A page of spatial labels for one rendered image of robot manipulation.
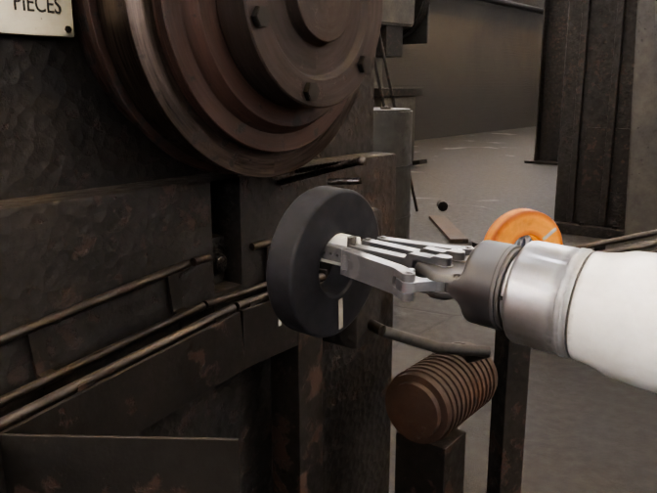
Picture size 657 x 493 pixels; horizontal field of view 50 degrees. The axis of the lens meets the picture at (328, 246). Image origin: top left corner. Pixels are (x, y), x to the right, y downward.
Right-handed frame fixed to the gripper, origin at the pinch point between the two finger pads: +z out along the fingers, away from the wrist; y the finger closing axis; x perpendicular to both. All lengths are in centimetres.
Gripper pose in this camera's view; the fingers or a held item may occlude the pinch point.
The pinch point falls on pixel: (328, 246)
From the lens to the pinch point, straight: 71.9
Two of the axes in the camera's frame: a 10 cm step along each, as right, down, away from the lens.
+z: -8.0, -1.8, 5.8
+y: 6.0, -1.8, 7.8
